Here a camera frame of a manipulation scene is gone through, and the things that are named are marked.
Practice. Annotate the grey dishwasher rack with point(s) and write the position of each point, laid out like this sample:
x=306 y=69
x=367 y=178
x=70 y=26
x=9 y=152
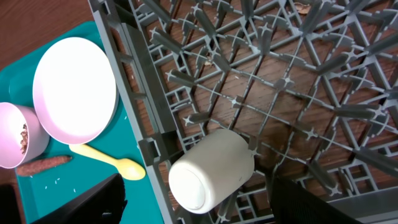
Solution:
x=311 y=85

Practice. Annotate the yellow plastic spoon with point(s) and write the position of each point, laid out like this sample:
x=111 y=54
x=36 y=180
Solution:
x=128 y=169

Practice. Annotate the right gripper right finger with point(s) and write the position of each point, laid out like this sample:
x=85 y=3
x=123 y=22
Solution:
x=290 y=203

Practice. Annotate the orange carrot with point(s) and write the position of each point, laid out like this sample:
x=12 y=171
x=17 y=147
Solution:
x=41 y=165

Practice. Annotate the brown food scraps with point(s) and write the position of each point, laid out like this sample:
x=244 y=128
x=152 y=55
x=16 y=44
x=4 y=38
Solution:
x=25 y=139

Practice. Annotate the teal serving tray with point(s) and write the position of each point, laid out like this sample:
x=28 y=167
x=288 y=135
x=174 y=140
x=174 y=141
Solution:
x=47 y=191

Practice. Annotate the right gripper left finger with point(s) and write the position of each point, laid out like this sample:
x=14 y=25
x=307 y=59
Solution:
x=103 y=203

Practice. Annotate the small pink bowl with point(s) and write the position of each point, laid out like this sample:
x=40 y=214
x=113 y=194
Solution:
x=13 y=117

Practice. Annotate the white plastic cup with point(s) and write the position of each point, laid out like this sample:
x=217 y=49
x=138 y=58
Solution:
x=211 y=171

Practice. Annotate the large pink plate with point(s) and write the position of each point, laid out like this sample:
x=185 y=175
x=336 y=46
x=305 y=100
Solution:
x=74 y=91

